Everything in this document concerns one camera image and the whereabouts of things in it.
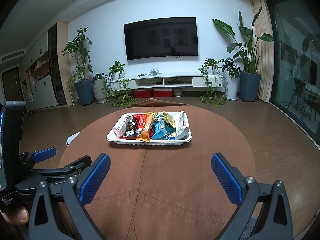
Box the black long snack packet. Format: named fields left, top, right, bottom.
left=124, top=119, right=138, bottom=138

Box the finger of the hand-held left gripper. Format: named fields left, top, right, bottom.
left=19, top=147, right=57, bottom=172
left=32, top=155, right=92, bottom=180

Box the wall television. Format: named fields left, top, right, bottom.
left=124, top=17, right=200, bottom=61

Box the red snack packet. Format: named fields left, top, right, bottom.
left=133, top=114, right=147, bottom=135

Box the trailing pothos plant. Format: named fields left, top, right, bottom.
left=104, top=61, right=137, bottom=108
left=199, top=58, right=227, bottom=105

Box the dark entrance door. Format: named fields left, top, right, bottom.
left=2, top=67, right=20, bottom=102

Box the plant in white ribbed pot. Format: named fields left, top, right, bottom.
left=93, top=74, right=108, bottom=103

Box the black patio chair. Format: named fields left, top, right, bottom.
left=287, top=79, right=320, bottom=123

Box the person's left hand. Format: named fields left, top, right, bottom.
left=4, top=204, right=31, bottom=224

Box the orange snack packet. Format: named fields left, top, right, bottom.
left=136, top=112, right=155, bottom=143

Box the bird of paradise potted plant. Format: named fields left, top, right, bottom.
left=212, top=6, right=274, bottom=102

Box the white plastic tray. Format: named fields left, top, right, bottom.
left=106, top=112, right=192, bottom=146

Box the grey mesh chair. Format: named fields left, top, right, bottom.
left=240, top=216, right=258, bottom=240

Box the brown tablecloth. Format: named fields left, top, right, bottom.
left=58, top=99, right=257, bottom=240

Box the red storage box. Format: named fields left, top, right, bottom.
left=132, top=89, right=152, bottom=98
left=153, top=88, right=173, bottom=97

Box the wall cabinet unit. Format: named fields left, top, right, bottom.
left=20, top=21, right=69, bottom=110

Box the white long snack packet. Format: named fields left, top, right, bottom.
left=116, top=114, right=130, bottom=137

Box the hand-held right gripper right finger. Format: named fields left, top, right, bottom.
left=211, top=152, right=293, bottom=240

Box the beige curtain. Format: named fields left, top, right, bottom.
left=250, top=0, right=274, bottom=103

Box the leafy plant in white pot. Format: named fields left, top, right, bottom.
left=218, top=58, right=241, bottom=101

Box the light blue snack packet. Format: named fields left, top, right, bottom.
left=151, top=120, right=175, bottom=140

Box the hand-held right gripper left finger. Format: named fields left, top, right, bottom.
left=27, top=152, right=112, bottom=240

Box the white television console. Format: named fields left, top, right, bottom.
left=124, top=73, right=225, bottom=92

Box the white round bin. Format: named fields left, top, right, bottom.
left=65, top=132, right=81, bottom=146

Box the air vent grille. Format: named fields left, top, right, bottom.
left=2, top=50, right=24, bottom=60

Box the money tree in blue pot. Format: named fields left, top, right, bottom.
left=61, top=27, right=95, bottom=106

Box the white red-striped snack packet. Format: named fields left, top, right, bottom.
left=172, top=110, right=190, bottom=138

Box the glass sliding door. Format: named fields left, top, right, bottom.
left=266, top=0, right=320, bottom=153

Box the yellow snack packet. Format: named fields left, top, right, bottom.
left=162, top=110, right=177, bottom=129

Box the cable bundle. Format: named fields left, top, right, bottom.
left=137, top=69, right=163, bottom=77

